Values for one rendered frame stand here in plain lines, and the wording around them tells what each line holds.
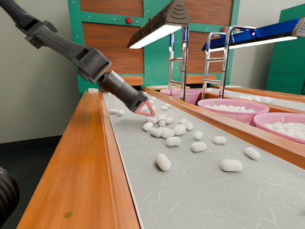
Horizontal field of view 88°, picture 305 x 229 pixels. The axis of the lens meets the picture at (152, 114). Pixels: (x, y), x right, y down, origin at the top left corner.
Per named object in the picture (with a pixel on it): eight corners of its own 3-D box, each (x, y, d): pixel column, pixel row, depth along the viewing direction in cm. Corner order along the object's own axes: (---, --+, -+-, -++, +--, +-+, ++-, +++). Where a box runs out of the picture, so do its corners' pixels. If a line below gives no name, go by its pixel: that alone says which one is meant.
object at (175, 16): (165, 22, 45) (166, -8, 43) (126, 48, 102) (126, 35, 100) (190, 24, 48) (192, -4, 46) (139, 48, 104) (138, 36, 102)
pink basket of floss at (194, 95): (193, 111, 92) (194, 95, 89) (153, 106, 104) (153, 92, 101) (203, 103, 114) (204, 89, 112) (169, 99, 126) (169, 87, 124)
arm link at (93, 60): (20, 35, 61) (41, 17, 63) (34, 47, 66) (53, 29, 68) (77, 74, 40) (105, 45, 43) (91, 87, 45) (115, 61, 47)
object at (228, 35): (219, 113, 87) (231, 22, 75) (198, 106, 106) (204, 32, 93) (246, 110, 93) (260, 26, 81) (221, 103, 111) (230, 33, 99)
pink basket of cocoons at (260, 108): (249, 145, 51) (254, 117, 48) (184, 124, 71) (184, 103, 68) (273, 126, 68) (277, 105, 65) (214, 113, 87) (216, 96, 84)
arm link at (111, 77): (98, 82, 44) (110, 66, 45) (95, 83, 50) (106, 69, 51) (118, 97, 47) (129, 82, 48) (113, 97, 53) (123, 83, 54)
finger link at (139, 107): (155, 105, 60) (136, 89, 56) (162, 109, 54) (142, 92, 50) (144, 119, 60) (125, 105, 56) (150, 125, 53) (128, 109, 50)
